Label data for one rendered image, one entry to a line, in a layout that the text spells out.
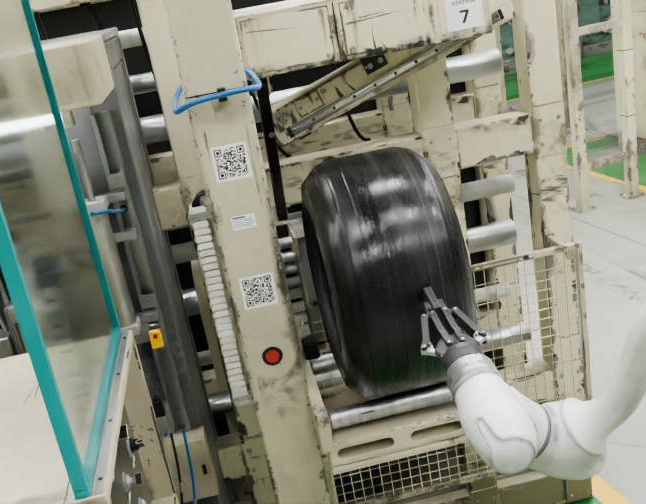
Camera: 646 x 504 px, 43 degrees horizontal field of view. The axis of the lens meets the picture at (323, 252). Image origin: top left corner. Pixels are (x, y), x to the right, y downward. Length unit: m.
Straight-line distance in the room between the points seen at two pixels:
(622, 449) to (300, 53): 2.02
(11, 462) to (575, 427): 0.87
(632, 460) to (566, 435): 1.84
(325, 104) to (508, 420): 1.07
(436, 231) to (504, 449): 0.52
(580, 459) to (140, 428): 0.83
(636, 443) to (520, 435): 2.04
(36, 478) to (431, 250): 0.86
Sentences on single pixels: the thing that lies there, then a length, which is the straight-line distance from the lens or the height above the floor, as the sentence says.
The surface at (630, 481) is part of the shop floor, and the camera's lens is 3.14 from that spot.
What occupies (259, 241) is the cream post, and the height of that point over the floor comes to 1.33.
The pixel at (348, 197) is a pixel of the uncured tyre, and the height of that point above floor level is 1.40.
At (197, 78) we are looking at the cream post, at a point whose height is 1.69.
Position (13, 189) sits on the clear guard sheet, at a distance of 1.09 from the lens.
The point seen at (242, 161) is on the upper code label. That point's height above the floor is 1.51.
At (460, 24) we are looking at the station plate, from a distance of 2.03.
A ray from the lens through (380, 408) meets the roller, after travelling 1.86.
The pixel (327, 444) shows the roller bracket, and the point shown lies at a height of 0.88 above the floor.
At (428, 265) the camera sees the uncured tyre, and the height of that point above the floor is 1.26.
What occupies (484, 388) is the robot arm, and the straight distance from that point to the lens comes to 1.36.
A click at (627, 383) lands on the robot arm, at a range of 1.33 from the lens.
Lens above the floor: 1.85
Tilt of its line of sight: 19 degrees down
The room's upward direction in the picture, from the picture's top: 10 degrees counter-clockwise
